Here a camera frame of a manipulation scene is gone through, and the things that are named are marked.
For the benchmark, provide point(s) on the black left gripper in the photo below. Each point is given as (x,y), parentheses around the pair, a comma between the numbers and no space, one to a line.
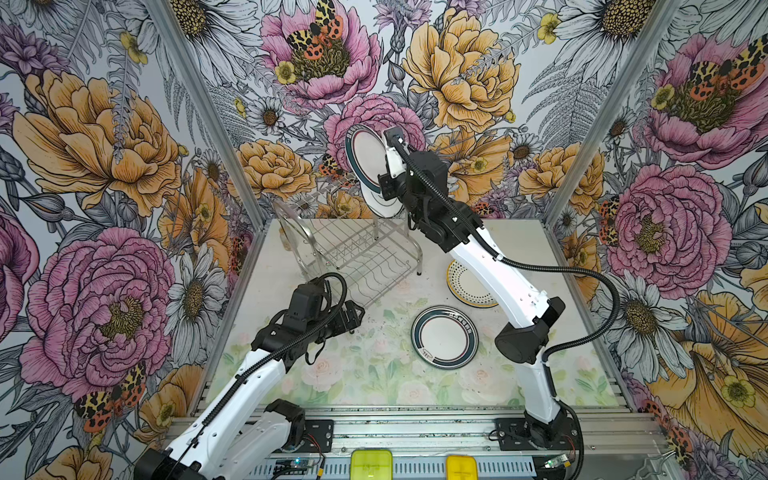
(340,326)

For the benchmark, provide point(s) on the white plate red rim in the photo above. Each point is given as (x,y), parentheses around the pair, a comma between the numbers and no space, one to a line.
(444,337)

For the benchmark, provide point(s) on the green plastic box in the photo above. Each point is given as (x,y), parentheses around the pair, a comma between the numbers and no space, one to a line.
(371,464)

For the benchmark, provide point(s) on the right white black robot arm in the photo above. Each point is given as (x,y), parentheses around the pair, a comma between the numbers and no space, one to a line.
(530,314)

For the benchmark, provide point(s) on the white plate grey swirl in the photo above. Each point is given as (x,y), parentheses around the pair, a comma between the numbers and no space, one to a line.
(366,155)

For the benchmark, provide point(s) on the white plate teal rim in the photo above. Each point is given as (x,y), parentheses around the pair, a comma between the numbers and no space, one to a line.
(379,206)

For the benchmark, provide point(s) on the silver metal dish rack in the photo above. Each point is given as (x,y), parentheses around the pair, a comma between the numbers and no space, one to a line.
(373,255)

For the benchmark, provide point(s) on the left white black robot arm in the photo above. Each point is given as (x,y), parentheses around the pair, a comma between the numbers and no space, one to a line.
(220,444)

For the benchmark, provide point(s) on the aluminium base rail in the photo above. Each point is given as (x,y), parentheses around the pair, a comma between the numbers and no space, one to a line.
(600,444)

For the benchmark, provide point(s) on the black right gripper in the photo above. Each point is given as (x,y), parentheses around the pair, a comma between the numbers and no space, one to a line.
(386,180)

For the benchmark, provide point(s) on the yellow plastic box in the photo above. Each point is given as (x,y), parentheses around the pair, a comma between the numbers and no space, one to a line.
(459,467)

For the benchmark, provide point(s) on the white plate yellow rim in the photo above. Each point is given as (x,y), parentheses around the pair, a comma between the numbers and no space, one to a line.
(465,287)

